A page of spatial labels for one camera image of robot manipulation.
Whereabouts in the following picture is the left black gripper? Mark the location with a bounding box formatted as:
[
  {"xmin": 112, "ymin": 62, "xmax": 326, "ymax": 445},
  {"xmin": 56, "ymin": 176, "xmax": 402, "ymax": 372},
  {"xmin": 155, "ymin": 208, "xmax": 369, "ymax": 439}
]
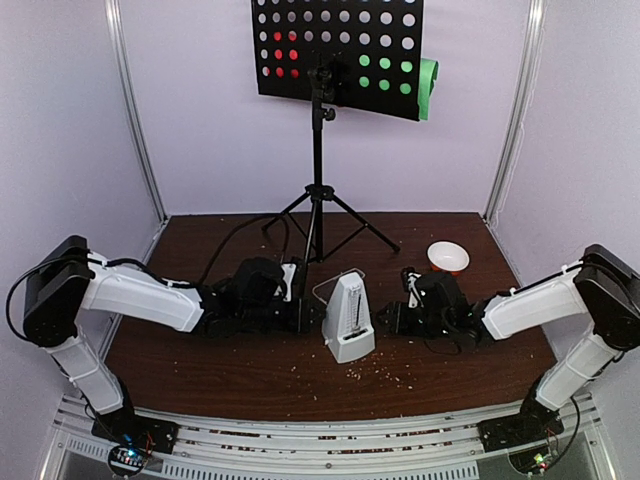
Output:
[{"xmin": 240, "ymin": 296, "xmax": 326, "ymax": 333}]

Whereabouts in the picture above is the grey metronome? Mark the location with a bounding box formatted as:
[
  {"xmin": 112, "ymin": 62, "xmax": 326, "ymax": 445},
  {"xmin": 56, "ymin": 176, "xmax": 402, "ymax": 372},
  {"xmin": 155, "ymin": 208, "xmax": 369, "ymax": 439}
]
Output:
[{"xmin": 322, "ymin": 271, "xmax": 376, "ymax": 364}]

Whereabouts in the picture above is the clear plastic metronome cover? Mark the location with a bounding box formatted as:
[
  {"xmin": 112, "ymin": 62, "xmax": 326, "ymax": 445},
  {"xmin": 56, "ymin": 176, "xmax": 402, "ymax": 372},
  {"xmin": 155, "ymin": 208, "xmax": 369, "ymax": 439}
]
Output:
[{"xmin": 312, "ymin": 268, "xmax": 366, "ymax": 309}]

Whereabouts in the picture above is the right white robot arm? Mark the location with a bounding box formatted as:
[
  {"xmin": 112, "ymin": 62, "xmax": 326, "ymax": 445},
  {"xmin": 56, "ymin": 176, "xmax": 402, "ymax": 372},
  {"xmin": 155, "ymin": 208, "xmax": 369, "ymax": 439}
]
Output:
[{"xmin": 375, "ymin": 244, "xmax": 639, "ymax": 442}]

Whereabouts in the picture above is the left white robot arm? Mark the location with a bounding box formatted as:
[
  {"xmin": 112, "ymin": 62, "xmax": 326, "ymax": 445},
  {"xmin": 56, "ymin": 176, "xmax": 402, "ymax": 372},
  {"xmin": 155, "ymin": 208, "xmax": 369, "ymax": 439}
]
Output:
[{"xmin": 22, "ymin": 235, "xmax": 317, "ymax": 444}]

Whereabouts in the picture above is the orange and white bowl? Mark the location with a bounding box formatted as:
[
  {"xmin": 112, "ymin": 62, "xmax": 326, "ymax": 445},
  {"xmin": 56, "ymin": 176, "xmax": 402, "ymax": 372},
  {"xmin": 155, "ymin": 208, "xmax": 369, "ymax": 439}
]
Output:
[{"xmin": 426, "ymin": 241, "xmax": 470, "ymax": 275}]

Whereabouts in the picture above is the green paper sheet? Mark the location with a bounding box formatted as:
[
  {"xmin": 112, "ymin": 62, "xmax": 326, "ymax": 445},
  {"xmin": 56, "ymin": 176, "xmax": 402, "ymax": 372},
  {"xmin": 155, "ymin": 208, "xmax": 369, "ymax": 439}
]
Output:
[{"xmin": 417, "ymin": 58, "xmax": 439, "ymax": 121}]

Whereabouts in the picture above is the black perforated music stand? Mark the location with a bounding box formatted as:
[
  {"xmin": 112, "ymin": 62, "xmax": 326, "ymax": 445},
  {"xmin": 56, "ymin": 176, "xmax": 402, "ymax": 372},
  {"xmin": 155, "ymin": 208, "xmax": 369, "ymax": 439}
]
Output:
[{"xmin": 250, "ymin": 0, "xmax": 424, "ymax": 333}]

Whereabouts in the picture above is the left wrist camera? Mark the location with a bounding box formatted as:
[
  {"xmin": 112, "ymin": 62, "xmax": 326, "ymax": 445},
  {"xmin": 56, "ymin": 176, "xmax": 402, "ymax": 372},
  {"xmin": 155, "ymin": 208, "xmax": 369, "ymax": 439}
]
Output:
[{"xmin": 274, "ymin": 258, "xmax": 301, "ymax": 303}]

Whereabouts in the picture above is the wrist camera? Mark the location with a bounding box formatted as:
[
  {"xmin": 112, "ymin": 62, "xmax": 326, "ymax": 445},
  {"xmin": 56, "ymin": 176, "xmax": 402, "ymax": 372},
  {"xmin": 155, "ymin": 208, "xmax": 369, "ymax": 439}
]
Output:
[
  {"xmin": 274, "ymin": 258, "xmax": 301, "ymax": 303},
  {"xmin": 401, "ymin": 267, "xmax": 423, "ymax": 309}
]

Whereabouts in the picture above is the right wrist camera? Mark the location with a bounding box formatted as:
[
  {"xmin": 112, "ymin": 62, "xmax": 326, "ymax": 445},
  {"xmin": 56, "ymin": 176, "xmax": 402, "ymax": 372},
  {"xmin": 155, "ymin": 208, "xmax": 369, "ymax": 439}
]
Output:
[{"xmin": 401, "ymin": 267, "xmax": 423, "ymax": 309}]

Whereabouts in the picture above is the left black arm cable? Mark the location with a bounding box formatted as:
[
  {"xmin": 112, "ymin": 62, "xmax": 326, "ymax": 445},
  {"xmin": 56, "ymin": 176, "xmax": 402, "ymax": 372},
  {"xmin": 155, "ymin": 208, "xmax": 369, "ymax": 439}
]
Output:
[{"xmin": 199, "ymin": 215, "xmax": 294, "ymax": 289}]

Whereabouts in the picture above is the aluminium front rail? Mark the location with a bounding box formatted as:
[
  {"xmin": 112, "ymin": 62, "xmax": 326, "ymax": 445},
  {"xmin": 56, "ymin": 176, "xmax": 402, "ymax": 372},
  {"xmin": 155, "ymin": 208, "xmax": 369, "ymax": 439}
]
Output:
[{"xmin": 36, "ymin": 394, "xmax": 621, "ymax": 479}]

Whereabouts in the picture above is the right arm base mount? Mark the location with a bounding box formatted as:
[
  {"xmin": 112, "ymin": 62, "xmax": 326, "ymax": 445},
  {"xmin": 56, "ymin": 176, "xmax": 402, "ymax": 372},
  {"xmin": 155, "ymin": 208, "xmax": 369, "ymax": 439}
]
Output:
[{"xmin": 477, "ymin": 414, "xmax": 564, "ymax": 452}]

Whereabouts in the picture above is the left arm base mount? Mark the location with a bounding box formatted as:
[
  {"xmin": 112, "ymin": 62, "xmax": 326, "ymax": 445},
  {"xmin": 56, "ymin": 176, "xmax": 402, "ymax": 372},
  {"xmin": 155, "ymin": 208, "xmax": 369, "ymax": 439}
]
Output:
[{"xmin": 91, "ymin": 415, "xmax": 179, "ymax": 454}]

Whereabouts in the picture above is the right aluminium frame post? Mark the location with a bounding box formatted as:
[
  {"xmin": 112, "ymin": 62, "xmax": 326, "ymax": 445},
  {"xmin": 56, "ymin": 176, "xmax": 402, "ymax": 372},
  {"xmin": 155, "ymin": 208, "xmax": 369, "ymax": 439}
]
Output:
[{"xmin": 484, "ymin": 0, "xmax": 548, "ymax": 228}]

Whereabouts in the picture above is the aluminium frame post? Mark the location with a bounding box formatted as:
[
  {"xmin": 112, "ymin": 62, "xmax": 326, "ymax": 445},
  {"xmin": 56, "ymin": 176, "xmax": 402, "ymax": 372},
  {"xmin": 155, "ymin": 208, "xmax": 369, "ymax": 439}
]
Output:
[
  {"xmin": 104, "ymin": 0, "xmax": 169, "ymax": 224},
  {"xmin": 484, "ymin": 0, "xmax": 548, "ymax": 228}
]

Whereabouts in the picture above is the left aluminium frame post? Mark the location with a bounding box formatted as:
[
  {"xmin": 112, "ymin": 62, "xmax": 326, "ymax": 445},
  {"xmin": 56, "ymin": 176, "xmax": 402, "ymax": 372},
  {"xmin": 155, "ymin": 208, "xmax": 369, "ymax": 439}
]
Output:
[{"xmin": 104, "ymin": 0, "xmax": 169, "ymax": 224}]

